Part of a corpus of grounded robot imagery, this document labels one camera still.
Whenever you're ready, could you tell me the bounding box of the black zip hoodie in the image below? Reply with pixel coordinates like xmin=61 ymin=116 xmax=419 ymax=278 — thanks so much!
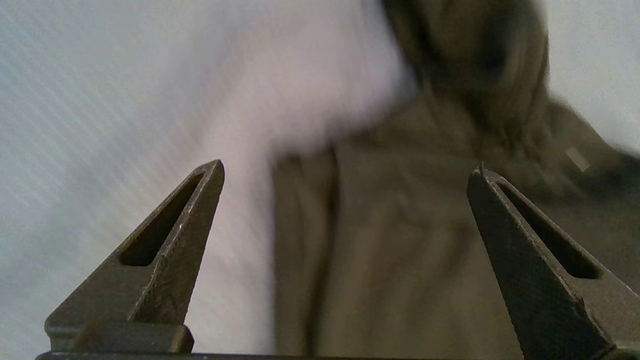
xmin=272 ymin=0 xmax=640 ymax=360

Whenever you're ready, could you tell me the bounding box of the blue bed sheet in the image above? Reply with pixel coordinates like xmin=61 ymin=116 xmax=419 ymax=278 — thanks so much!
xmin=0 ymin=0 xmax=640 ymax=358

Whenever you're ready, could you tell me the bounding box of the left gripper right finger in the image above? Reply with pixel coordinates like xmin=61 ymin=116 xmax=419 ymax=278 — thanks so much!
xmin=466 ymin=167 xmax=640 ymax=360

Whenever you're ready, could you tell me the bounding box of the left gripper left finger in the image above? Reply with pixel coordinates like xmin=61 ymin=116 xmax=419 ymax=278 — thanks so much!
xmin=44 ymin=160 xmax=225 ymax=354

